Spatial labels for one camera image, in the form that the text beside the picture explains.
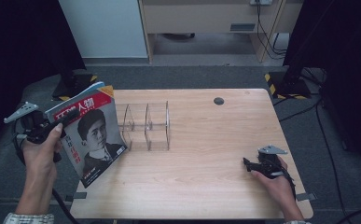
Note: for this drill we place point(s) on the black stand with striped base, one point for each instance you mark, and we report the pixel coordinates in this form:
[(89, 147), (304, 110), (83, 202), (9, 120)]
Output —
[(288, 85), (72, 85)]

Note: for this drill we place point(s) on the light wooden desk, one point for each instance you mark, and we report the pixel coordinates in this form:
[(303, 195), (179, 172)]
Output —
[(200, 15)]

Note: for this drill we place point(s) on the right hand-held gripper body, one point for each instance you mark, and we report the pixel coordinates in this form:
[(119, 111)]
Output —
[(271, 166)]

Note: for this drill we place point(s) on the clear acrylic divider rack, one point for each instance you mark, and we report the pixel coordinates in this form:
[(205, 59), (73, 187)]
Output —
[(150, 127)]

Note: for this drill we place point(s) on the white power strip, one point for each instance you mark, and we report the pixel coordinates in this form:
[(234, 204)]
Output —
[(261, 2)]

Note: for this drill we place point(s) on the black curtain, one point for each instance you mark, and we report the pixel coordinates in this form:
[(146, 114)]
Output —
[(19, 46), (346, 46)]

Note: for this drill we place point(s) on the grey floor tape piece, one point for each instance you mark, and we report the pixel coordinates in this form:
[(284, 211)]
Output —
[(305, 196)]

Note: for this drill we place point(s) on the white cabinet panel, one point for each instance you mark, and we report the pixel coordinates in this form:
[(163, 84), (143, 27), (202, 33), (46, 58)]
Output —
[(103, 28)]

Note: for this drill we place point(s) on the person's left hand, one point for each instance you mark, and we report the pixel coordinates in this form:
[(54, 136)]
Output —
[(39, 161)]

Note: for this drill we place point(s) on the magazine with portrait cover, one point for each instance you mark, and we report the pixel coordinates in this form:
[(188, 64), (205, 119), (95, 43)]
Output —
[(97, 140)]

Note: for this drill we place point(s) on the person's right hand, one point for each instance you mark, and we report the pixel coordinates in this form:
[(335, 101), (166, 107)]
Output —
[(279, 188)]

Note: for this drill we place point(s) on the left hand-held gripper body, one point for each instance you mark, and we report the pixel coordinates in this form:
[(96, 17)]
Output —
[(33, 127)]

